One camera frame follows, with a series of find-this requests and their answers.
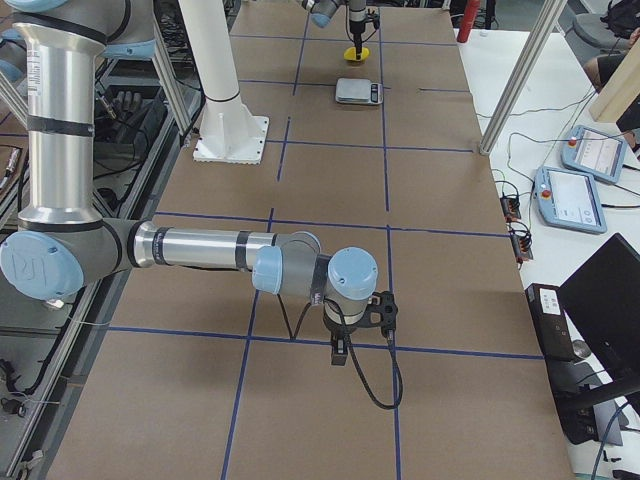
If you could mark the red fire extinguisher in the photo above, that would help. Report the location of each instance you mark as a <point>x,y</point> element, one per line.
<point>468,20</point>

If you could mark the aluminium side frame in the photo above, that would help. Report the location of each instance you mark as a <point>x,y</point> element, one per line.
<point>42,339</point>

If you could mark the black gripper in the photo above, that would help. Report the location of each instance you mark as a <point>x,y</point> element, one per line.
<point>338,330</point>
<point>355,24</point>

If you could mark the silver electronic kitchen scale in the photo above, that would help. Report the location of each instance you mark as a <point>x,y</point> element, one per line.
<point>358,91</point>

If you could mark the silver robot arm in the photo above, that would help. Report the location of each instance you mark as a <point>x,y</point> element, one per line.
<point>63,243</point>
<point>323,11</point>

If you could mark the far blue teach pendant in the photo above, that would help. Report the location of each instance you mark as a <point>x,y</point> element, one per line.
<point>594,152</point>

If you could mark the wooden board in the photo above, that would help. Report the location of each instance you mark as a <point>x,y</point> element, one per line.
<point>618,101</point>

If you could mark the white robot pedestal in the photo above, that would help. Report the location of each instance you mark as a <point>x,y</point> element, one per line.
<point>228,132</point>

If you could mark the seated person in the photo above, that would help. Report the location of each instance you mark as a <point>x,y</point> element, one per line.
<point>600,69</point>

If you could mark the aluminium frame post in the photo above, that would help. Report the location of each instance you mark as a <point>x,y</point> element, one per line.
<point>533,47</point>

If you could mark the near blue teach pendant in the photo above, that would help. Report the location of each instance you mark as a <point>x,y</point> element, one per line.
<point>569,199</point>

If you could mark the orange black adapter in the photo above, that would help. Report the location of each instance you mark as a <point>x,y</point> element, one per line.
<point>521,244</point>
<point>511,208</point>

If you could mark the blue teach pendant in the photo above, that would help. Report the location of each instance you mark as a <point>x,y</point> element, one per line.
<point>569,199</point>
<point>594,152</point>

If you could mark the black computer box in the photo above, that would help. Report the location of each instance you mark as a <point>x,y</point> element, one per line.
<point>551,325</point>

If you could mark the black monitor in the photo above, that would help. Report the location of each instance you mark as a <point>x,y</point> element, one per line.
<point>602,300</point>

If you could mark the lower orange black adapter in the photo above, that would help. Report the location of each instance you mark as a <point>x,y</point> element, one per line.
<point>521,244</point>

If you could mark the upper orange black adapter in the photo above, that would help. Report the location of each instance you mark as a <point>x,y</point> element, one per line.
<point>511,208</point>

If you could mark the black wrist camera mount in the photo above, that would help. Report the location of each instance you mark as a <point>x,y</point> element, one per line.
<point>383,313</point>

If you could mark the yellow mango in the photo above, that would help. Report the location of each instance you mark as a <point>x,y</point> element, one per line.
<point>351,54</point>

